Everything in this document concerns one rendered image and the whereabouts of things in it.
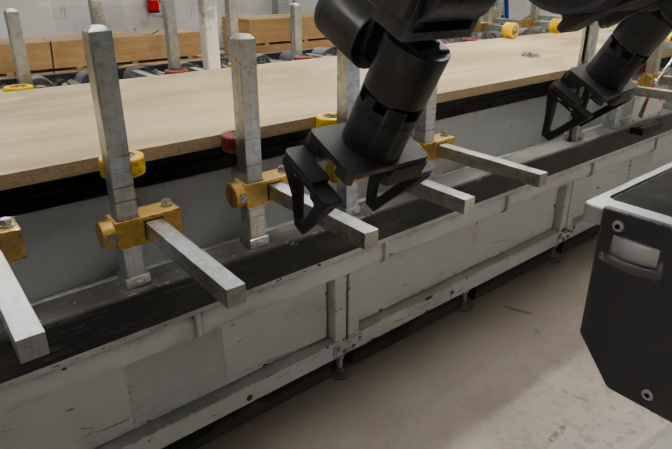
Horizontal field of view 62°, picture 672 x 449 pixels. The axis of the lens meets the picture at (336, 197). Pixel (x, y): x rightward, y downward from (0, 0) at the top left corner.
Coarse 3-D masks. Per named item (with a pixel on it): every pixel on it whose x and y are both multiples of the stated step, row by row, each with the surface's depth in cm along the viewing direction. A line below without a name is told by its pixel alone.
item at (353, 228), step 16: (272, 192) 110; (288, 192) 106; (288, 208) 106; (304, 208) 102; (320, 224) 99; (336, 224) 95; (352, 224) 93; (368, 224) 93; (352, 240) 93; (368, 240) 90
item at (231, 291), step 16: (160, 224) 95; (160, 240) 92; (176, 240) 89; (176, 256) 88; (192, 256) 84; (208, 256) 84; (192, 272) 84; (208, 272) 80; (224, 272) 80; (208, 288) 80; (224, 288) 76; (240, 288) 77; (224, 304) 77
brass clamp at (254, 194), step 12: (240, 180) 110; (264, 180) 110; (276, 180) 111; (228, 192) 109; (240, 192) 107; (252, 192) 108; (264, 192) 110; (240, 204) 108; (252, 204) 109; (264, 204) 111
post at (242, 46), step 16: (240, 48) 99; (240, 64) 100; (256, 64) 102; (240, 80) 101; (256, 80) 103; (240, 96) 102; (256, 96) 104; (240, 112) 103; (256, 112) 105; (240, 128) 105; (256, 128) 106; (240, 144) 106; (256, 144) 107; (240, 160) 108; (256, 160) 108; (240, 176) 110; (256, 176) 109; (256, 208) 111; (256, 224) 112
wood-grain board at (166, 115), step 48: (480, 48) 257; (528, 48) 257; (576, 48) 257; (0, 96) 156; (48, 96) 156; (144, 96) 156; (192, 96) 156; (288, 96) 156; (336, 96) 156; (0, 144) 112; (48, 144) 112; (96, 144) 112; (144, 144) 112; (192, 144) 116
